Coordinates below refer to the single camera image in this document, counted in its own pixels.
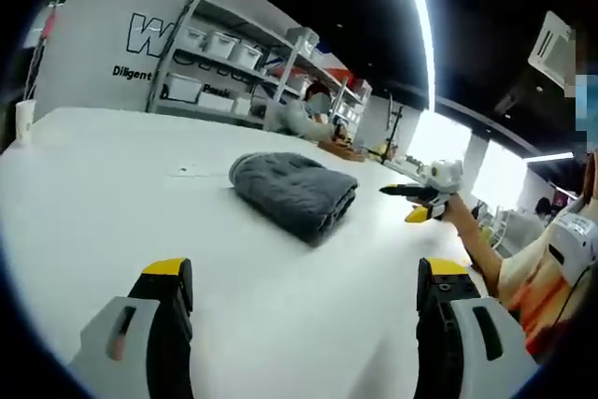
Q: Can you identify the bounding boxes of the black device cable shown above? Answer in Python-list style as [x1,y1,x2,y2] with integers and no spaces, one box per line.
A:
[554,262,598,331]

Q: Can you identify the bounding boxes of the white chest-worn device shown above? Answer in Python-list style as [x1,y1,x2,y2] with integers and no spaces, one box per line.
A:
[544,209,598,295]

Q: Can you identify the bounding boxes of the bright window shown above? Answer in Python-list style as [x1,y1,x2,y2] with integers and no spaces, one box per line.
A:
[406,111,474,172]
[470,141,530,212]

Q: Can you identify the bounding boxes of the person's cream orange shirt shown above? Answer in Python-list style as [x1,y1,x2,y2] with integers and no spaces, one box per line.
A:
[494,225,598,363]

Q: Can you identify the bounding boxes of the group of white storage bins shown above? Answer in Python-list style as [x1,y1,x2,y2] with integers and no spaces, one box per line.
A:
[161,23,368,124]

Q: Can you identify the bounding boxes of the wooden tray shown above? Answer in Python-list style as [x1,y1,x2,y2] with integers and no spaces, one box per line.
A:
[317,135,368,163]

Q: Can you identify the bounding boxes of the short ceiling light strip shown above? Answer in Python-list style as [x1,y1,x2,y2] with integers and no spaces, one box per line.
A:
[525,151,576,164]

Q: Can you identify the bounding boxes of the long ceiling light strip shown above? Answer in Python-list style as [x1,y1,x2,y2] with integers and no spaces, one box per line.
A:
[396,0,438,113]

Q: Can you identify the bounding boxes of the ceiling air conditioner unit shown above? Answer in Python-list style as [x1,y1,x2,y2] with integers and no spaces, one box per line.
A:
[527,9,577,90]

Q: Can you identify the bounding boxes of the white paper cup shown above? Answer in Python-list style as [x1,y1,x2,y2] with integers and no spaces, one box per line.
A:
[15,99,38,143]

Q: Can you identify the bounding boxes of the grey metal shelf rack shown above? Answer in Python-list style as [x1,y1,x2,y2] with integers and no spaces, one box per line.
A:
[147,0,373,141]

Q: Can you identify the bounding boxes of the black tripod stand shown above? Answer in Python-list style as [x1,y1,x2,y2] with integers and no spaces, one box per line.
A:
[378,93,406,165]

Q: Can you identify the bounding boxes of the grey towel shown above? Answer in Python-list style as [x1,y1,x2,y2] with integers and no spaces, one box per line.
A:
[228,151,360,247]

